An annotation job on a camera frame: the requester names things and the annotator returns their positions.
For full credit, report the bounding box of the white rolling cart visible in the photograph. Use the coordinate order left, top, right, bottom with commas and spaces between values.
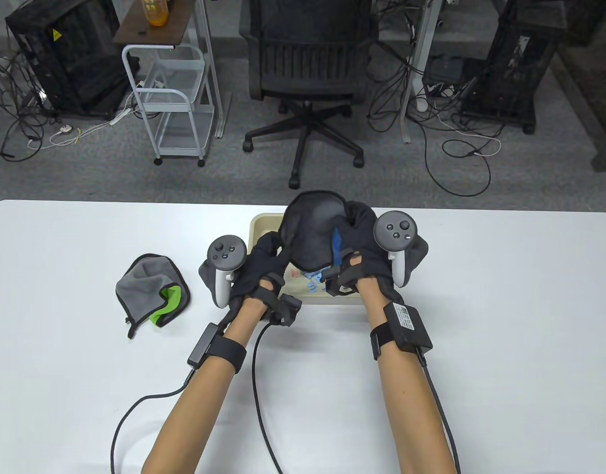
121, 43, 215, 167

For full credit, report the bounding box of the cream plastic tray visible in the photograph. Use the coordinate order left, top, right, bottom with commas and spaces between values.
248, 213, 367, 307

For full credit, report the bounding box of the person's right forearm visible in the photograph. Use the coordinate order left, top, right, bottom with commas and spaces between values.
357, 276, 456, 474

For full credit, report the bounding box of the green and grey hand towel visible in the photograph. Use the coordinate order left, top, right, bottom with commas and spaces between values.
115, 254, 191, 339

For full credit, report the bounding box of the white desk leg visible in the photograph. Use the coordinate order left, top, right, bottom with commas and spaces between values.
194, 0, 227, 140
399, 0, 444, 144

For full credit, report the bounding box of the person's right hand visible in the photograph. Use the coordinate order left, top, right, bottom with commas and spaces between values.
323, 202, 404, 302

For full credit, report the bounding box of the white floor cable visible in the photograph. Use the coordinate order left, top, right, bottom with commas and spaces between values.
29, 94, 135, 149
431, 111, 502, 158

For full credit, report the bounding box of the black floor cable loop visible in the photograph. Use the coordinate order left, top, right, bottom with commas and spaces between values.
424, 118, 492, 197

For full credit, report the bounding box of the blue and grey hand towel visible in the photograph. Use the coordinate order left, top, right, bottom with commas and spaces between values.
199, 190, 429, 289

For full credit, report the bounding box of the person's left hand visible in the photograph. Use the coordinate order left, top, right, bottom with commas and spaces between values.
227, 231, 302, 327

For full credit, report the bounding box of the black office chair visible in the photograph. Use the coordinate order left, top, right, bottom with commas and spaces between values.
239, 0, 380, 190

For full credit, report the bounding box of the wooden side table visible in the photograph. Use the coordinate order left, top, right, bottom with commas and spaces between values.
114, 0, 197, 49

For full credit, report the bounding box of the black power box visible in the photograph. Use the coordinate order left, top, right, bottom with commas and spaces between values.
426, 54, 464, 84

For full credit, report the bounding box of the person's left forearm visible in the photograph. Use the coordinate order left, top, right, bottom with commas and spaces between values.
141, 296, 266, 474

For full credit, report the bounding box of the tangle of black floor cables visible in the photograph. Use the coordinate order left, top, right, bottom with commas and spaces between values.
0, 47, 54, 161

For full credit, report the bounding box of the grey handheld controller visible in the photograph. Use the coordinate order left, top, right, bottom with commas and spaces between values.
373, 211, 418, 288
206, 235, 247, 309

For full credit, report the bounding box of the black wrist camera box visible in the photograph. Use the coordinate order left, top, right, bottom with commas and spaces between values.
187, 323, 247, 373
370, 302, 433, 361

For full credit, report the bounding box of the black computer tower yellow label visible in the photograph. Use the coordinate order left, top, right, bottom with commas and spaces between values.
5, 0, 130, 118

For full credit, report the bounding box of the orange bottle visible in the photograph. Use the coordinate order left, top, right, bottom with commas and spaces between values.
144, 0, 169, 26

